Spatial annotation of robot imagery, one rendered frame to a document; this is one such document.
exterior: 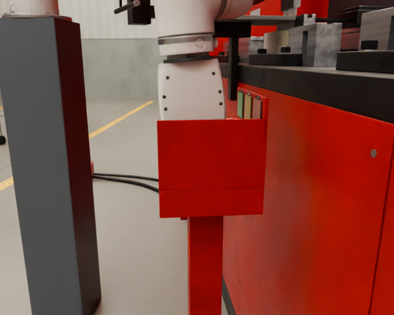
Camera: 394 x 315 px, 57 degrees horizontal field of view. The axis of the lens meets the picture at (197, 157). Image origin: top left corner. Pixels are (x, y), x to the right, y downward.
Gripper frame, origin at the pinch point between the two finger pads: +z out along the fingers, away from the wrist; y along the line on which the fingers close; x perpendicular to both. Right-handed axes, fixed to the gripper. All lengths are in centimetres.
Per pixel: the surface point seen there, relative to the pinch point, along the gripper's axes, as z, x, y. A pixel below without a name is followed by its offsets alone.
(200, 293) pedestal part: 26.6, -2.1, 1.4
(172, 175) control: 0.9, 4.9, 4.2
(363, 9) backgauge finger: -24, -49, -53
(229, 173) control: 1.6, 4.9, -4.3
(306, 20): -21, -38, -33
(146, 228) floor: 73, -127, 22
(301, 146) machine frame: 0.7, -2.2, -17.9
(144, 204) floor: 73, -161, 25
